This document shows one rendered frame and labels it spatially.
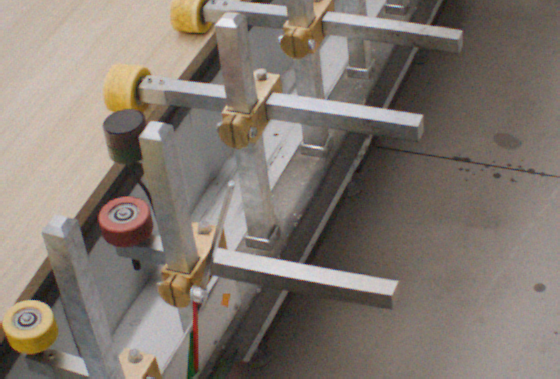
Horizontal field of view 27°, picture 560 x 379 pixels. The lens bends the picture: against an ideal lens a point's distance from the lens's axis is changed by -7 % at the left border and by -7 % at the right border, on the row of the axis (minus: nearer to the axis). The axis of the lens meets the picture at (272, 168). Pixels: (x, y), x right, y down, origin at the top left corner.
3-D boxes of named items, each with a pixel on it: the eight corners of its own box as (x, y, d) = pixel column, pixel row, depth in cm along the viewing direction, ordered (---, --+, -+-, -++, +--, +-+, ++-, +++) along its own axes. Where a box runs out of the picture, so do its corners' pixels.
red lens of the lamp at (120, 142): (155, 125, 166) (153, 111, 165) (135, 152, 162) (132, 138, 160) (117, 119, 168) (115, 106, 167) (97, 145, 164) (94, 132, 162)
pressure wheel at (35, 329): (61, 344, 176) (41, 289, 169) (79, 378, 170) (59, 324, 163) (15, 361, 173) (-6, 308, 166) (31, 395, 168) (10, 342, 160)
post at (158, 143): (223, 366, 192) (171, 119, 162) (214, 381, 189) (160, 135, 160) (203, 361, 193) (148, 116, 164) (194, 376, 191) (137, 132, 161)
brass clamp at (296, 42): (339, 20, 214) (336, -4, 211) (312, 61, 204) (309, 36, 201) (306, 16, 216) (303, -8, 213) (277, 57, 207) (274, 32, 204)
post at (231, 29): (280, 257, 208) (245, 10, 179) (272, 270, 206) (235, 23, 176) (261, 253, 209) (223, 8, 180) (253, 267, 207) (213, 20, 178)
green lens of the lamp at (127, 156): (158, 140, 167) (155, 127, 166) (138, 167, 163) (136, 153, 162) (120, 134, 170) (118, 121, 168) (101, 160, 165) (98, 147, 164)
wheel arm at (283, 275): (399, 299, 173) (399, 277, 170) (392, 315, 170) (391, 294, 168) (127, 245, 188) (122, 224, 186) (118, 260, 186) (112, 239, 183)
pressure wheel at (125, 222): (171, 256, 189) (158, 198, 182) (149, 290, 184) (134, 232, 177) (126, 246, 192) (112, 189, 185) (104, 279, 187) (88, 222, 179)
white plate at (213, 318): (243, 304, 193) (234, 257, 187) (175, 418, 175) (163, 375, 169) (239, 303, 193) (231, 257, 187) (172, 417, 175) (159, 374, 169)
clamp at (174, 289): (228, 252, 185) (224, 226, 182) (192, 312, 176) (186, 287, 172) (194, 245, 187) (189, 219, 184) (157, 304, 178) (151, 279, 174)
